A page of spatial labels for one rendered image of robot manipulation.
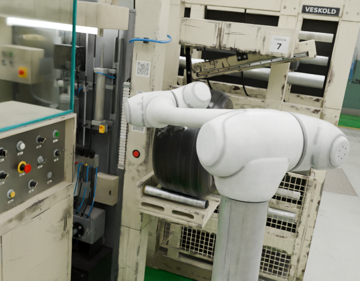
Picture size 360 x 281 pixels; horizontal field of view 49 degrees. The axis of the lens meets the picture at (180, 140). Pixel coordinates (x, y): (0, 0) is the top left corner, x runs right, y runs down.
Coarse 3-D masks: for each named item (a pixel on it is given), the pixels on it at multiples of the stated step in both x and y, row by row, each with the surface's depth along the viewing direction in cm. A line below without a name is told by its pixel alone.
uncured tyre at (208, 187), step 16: (224, 96) 194; (192, 128) 179; (160, 144) 183; (176, 144) 180; (192, 144) 178; (160, 160) 185; (176, 160) 182; (192, 160) 179; (160, 176) 191; (176, 176) 186; (192, 176) 183; (208, 176) 186; (192, 192) 192; (208, 192) 196
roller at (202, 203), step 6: (150, 186) 206; (144, 192) 206; (150, 192) 204; (156, 192) 203; (162, 192) 202; (168, 192) 201; (174, 192) 201; (168, 198) 202; (174, 198) 200; (180, 198) 199; (186, 198) 198; (192, 198) 198; (198, 198) 197; (192, 204) 197; (198, 204) 196; (204, 204) 195
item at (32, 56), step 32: (0, 0) 141; (32, 0) 156; (64, 0) 174; (0, 32) 144; (32, 32) 160; (64, 32) 179; (0, 64) 147; (32, 64) 163; (64, 64) 183; (0, 96) 150; (32, 96) 167; (64, 96) 188; (0, 128) 153
